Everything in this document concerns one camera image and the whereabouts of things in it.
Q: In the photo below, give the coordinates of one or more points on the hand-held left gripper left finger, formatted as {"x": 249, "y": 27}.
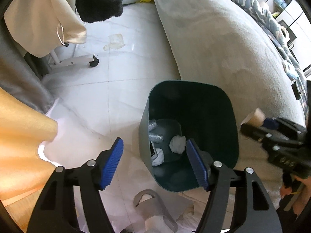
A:
{"x": 111, "y": 162}

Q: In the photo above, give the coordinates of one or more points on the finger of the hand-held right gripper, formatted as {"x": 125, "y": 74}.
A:
{"x": 284, "y": 125}
{"x": 255, "y": 133}

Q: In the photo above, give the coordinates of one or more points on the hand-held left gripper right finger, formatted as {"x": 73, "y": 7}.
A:
{"x": 196, "y": 162}

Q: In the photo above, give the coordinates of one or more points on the large cream tissue ball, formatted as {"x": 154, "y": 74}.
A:
{"x": 177, "y": 144}

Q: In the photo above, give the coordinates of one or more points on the black and white packet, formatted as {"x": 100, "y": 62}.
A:
{"x": 153, "y": 150}

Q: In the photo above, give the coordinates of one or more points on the long bubble wrap piece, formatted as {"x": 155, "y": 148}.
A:
{"x": 156, "y": 138}

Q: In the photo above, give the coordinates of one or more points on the short bubble wrap piece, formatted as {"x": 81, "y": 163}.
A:
{"x": 152, "y": 125}

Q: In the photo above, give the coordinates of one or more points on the dark teal trash bin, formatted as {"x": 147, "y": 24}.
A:
{"x": 189, "y": 106}

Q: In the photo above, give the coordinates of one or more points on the person's right hand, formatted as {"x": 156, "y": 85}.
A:
{"x": 302, "y": 187}

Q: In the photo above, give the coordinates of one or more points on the black rectangular object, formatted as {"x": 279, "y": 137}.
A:
{"x": 295, "y": 91}

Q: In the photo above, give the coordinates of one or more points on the grey slipper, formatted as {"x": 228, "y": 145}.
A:
{"x": 155, "y": 208}

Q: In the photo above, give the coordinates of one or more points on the yellow curtain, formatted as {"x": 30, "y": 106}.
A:
{"x": 19, "y": 145}

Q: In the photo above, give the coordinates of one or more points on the bed with grey-green cover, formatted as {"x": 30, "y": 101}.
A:
{"x": 218, "y": 41}

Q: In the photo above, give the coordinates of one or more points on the white and black wardrobe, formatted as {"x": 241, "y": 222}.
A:
{"x": 298, "y": 21}

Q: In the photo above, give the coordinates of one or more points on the white clothes rack base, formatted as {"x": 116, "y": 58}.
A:
{"x": 70, "y": 62}

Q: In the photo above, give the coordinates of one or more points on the blue patterned fleece blanket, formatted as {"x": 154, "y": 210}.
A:
{"x": 252, "y": 2}

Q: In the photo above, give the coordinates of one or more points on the cream hanging coat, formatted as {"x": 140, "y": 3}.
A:
{"x": 43, "y": 17}

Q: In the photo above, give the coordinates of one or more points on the black fuzzy hanging garment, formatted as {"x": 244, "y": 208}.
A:
{"x": 99, "y": 0}

